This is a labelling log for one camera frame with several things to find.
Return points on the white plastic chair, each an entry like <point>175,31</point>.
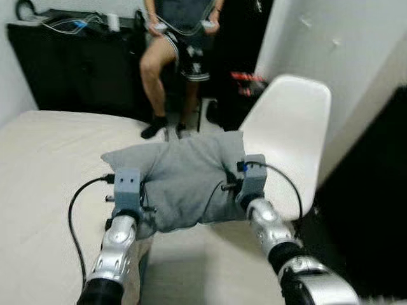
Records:
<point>292,121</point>

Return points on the red and black object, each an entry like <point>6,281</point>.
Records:
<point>248,77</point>

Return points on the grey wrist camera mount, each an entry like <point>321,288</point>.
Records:
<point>127,187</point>
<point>254,181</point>

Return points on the grey pillow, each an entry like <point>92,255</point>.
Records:
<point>184,178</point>

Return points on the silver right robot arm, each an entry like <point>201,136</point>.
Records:
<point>270,225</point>

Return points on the white power adapter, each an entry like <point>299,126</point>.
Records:
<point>113,21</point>

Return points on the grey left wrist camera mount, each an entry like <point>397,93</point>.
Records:
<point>127,187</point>

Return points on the person in black shorts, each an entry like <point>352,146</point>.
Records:
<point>156,70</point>

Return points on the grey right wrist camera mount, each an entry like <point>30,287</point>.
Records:
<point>254,181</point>

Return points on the black cabinet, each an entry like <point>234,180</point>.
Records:
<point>76,70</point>

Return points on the white hand controller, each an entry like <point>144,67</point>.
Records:
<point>160,27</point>
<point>210,25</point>

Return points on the bed with cream sheet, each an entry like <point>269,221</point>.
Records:
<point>44,165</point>

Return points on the black foam mat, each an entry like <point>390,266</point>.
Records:
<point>369,210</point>

